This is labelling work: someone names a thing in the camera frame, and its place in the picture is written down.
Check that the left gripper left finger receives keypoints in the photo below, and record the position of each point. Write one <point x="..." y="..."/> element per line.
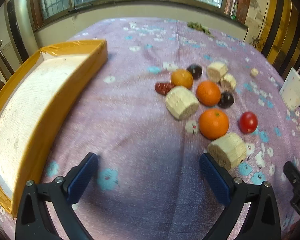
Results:
<point x="33" y="218"/>

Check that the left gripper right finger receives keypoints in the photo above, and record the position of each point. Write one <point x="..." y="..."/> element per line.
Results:
<point x="262" y="220"/>

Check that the red cherry tomato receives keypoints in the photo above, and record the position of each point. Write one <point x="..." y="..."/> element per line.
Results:
<point x="248" y="122"/>

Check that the orange front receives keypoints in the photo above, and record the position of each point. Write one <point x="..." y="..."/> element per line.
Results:
<point x="213" y="123"/>

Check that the orange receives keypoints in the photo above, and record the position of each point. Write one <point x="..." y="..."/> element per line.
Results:
<point x="213" y="123"/>
<point x="208" y="93"/>

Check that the dark plum front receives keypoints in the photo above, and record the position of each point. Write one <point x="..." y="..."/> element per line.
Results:
<point x="226" y="101"/>

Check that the dark plum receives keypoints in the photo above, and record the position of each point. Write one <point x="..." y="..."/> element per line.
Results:
<point x="195" y="70"/>
<point x="226" y="101"/>

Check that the dark plum back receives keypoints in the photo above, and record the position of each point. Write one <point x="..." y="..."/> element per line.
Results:
<point x="195" y="70"/>

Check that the red jujube date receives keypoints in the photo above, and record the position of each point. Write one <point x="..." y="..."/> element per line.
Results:
<point x="163" y="87"/>

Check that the yellow-orange tangerine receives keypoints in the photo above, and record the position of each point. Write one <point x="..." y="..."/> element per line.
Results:
<point x="182" y="77"/>

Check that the yellow white tray box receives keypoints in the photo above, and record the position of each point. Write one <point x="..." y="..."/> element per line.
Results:
<point x="34" y="103"/>

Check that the white dotted paper cup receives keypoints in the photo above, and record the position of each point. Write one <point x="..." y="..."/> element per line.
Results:
<point x="290" y="90"/>

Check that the green dried leaves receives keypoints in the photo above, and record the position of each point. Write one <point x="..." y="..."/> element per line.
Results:
<point x="199" y="27"/>

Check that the standing air conditioner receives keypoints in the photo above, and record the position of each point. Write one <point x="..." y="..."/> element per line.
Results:
<point x="19" y="27"/>

